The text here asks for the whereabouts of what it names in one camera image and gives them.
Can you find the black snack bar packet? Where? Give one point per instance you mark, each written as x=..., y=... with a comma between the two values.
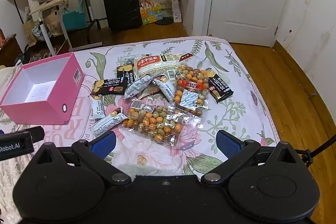
x=124, y=71
x=220, y=88
x=111, y=86

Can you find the floral bed sheet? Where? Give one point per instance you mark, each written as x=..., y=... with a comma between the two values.
x=233, y=119

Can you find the wooden nightstand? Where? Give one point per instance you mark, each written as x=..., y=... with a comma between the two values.
x=9, y=49

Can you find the dark round mat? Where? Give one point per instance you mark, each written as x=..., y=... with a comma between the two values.
x=164, y=22

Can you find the brown paper bag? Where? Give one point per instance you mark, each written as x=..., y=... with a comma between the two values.
x=53, y=23

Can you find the red label clear peanut bag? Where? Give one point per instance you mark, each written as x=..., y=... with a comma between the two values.
x=191, y=95

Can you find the teal bag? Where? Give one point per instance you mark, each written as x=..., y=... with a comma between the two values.
x=74, y=19

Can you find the clear coated peanut bag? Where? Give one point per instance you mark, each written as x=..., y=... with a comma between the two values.
x=151, y=121

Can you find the pair of shoes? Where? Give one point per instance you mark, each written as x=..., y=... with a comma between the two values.
x=34, y=57

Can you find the black suitcase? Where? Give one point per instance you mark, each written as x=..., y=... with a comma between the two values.
x=122, y=7

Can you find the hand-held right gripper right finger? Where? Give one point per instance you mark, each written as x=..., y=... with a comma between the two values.
x=230, y=143

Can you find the pink cardboard box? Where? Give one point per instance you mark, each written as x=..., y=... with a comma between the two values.
x=56, y=98

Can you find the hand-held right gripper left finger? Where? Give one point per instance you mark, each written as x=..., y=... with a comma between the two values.
x=103, y=142

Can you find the white plastic bag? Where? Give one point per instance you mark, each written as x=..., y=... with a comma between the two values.
x=176, y=10

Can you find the colourful cardboard box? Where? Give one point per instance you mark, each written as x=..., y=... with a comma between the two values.
x=151, y=14

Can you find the large white noodle packet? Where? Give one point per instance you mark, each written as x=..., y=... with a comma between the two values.
x=151, y=65

